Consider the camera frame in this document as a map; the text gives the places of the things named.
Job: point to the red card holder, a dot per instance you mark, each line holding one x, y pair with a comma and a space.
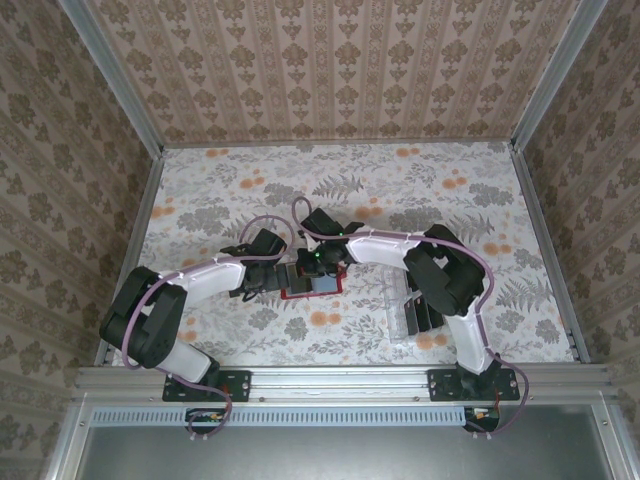
324, 284

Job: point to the black credit card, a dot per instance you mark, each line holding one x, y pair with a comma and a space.
412, 316
424, 316
435, 318
411, 282
297, 285

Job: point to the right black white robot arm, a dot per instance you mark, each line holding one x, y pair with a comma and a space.
385, 250

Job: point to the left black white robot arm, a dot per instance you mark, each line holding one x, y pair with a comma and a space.
210, 280

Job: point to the clear acrylic card stand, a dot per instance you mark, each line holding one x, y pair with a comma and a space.
393, 310

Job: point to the floral patterned table cover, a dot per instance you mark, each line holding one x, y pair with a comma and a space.
350, 165

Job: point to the black connector board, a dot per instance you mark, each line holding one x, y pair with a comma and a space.
205, 416
482, 416

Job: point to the grey metal panel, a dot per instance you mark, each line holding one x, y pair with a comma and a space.
340, 452

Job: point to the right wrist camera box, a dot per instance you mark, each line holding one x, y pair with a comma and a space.
311, 243

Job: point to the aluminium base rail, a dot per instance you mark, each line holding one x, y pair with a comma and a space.
340, 382

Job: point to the aluminium table side rail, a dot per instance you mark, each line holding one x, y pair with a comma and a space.
542, 240
142, 225

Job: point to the aluminium frame post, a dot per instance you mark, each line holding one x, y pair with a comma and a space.
112, 75
560, 75

